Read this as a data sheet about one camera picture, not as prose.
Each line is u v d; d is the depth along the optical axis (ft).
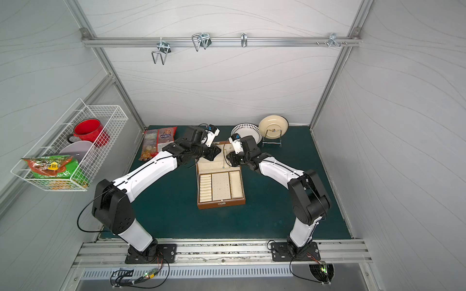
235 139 2.63
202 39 2.51
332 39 2.51
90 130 2.17
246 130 3.90
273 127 3.32
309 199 1.55
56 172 1.76
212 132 2.43
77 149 2.06
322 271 2.35
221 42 2.58
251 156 2.31
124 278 2.27
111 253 2.46
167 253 2.41
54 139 2.05
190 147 2.10
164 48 2.57
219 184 2.90
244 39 2.38
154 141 3.53
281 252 2.41
